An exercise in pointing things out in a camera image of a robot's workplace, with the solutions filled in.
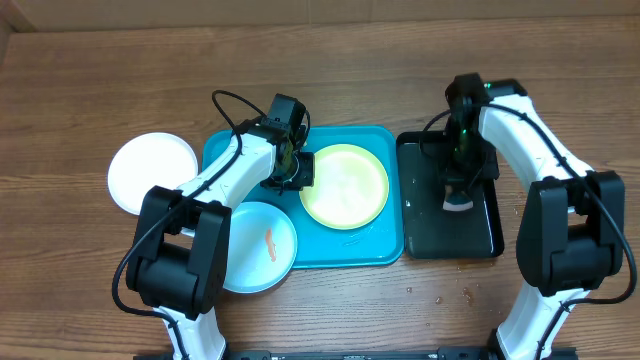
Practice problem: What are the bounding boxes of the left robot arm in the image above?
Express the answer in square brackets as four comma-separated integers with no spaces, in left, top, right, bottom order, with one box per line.
[111,94,314,359]

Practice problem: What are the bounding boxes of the black rectangular water tray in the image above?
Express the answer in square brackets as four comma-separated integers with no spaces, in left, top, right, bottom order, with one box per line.
[396,131,504,259]

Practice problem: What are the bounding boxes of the yellow-green plastic plate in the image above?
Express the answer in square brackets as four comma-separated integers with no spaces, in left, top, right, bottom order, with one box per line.
[300,144,390,230]

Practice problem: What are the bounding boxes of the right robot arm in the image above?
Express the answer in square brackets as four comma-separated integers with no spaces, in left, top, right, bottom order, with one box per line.
[439,73,638,359]

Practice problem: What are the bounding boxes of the white plastic plate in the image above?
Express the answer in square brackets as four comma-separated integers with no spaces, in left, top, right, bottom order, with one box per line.
[107,132,199,215]

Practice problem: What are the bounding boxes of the light blue plastic plate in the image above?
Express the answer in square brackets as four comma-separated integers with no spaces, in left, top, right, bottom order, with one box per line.
[223,202,298,294]

